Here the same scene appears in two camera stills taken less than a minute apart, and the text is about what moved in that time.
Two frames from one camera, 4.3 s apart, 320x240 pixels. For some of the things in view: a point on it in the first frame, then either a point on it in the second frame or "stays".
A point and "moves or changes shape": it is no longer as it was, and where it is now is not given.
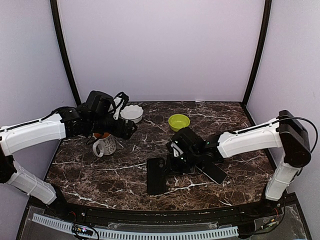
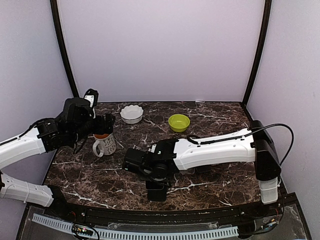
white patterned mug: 107,143 stays
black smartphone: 156,176 moves or changes shape
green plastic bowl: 176,121 stays
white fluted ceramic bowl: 132,112 stays
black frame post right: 266,21 stays
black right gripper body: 184,166 → 168,177
